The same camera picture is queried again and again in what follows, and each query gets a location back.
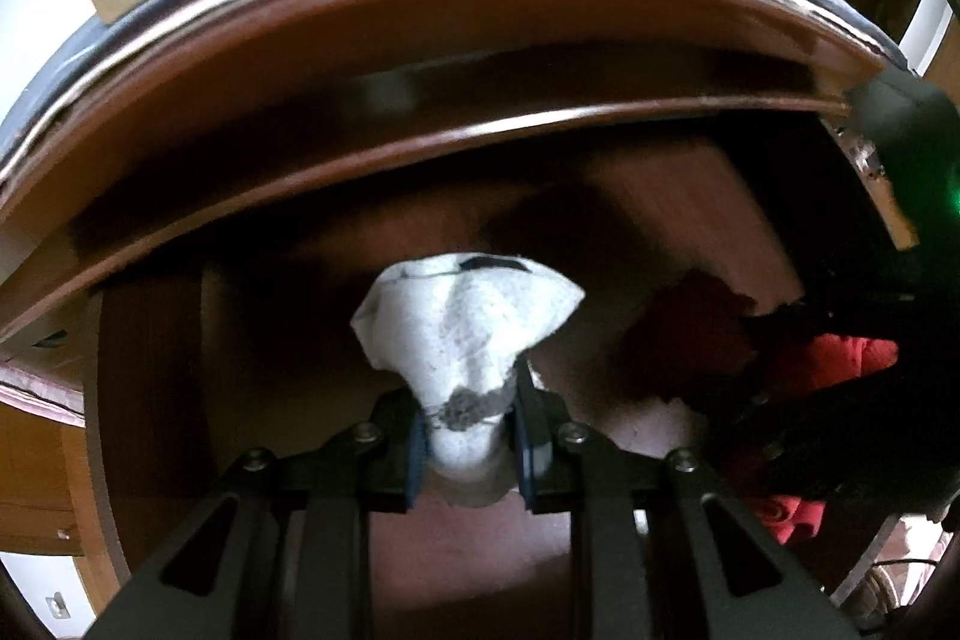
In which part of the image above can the blue plaid tablecloth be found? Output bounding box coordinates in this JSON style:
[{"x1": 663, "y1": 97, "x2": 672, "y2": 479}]
[{"x1": 0, "y1": 0, "x2": 912, "y2": 176}]

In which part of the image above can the grey white underwear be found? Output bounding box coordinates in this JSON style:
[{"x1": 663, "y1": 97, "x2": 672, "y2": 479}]
[{"x1": 351, "y1": 250, "x2": 586, "y2": 507}]

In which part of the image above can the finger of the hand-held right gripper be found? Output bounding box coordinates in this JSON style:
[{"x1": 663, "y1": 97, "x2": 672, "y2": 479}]
[
  {"x1": 739, "y1": 291, "x2": 920, "y2": 341},
  {"x1": 705, "y1": 377, "x2": 960, "y2": 521}
]

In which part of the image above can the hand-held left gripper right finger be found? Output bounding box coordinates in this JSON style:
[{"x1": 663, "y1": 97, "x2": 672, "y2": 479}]
[{"x1": 514, "y1": 362, "x2": 860, "y2": 640}]

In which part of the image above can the dark wooden drawer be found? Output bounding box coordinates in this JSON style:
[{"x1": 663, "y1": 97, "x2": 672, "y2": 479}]
[{"x1": 82, "y1": 130, "x2": 923, "y2": 611}]

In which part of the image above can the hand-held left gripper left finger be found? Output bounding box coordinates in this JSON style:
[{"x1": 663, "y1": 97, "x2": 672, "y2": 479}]
[{"x1": 90, "y1": 389, "x2": 432, "y2": 640}]

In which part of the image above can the red underwear with orange trim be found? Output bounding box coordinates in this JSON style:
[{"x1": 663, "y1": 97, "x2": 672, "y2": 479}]
[{"x1": 750, "y1": 494, "x2": 826, "y2": 547}]

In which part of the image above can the brown wooden wardrobe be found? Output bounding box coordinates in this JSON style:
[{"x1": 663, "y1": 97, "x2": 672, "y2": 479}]
[{"x1": 0, "y1": 400, "x2": 121, "y2": 558}]

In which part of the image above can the long red fleece underwear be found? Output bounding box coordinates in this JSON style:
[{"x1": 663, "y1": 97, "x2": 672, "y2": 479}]
[{"x1": 637, "y1": 276, "x2": 901, "y2": 408}]

